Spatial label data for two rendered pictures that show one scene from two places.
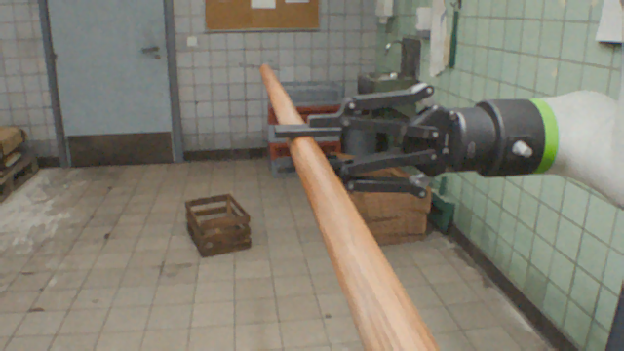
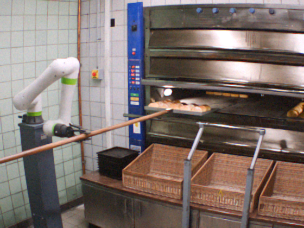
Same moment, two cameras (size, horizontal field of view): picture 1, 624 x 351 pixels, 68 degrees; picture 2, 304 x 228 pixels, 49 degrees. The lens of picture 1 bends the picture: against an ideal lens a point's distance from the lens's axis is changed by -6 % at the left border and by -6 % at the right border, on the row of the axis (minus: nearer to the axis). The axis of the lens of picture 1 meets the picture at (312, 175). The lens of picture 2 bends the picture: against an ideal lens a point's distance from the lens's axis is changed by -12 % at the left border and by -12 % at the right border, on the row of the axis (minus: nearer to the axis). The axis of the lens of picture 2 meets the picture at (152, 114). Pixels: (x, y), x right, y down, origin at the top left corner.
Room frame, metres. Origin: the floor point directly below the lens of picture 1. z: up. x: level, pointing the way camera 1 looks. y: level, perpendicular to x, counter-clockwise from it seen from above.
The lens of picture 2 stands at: (1.88, 1.79, 1.74)
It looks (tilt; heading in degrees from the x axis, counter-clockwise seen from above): 11 degrees down; 222
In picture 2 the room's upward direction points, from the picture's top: 1 degrees counter-clockwise
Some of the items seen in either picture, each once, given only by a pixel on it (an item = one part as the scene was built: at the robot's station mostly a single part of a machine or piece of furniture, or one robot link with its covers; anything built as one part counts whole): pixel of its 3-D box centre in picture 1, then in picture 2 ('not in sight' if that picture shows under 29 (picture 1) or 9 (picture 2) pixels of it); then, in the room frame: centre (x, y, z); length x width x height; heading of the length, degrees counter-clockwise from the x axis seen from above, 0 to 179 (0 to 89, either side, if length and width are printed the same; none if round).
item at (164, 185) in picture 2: not in sight; (165, 169); (-0.38, -0.11, 0.72); 0.56 x 0.49 x 0.28; 99
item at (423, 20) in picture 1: (423, 22); not in sight; (3.38, -0.75, 1.28); 0.09 x 0.09 x 0.20; 8
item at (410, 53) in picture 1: (385, 98); not in sight; (3.72, -0.56, 0.71); 0.47 x 0.36 x 0.91; 8
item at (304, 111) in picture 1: (302, 110); not in sight; (4.16, 0.08, 0.53); 0.60 x 0.40 x 0.16; 95
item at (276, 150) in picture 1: (303, 144); not in sight; (4.16, 0.08, 0.23); 0.60 x 0.40 x 0.16; 98
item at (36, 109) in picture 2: not in sight; (32, 102); (0.57, -0.58, 1.36); 0.16 x 0.13 x 0.19; 26
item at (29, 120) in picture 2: not in sight; (30, 118); (0.57, -0.64, 1.23); 0.26 x 0.15 x 0.06; 103
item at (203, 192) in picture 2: not in sight; (232, 181); (-0.46, 0.49, 0.72); 0.56 x 0.49 x 0.28; 98
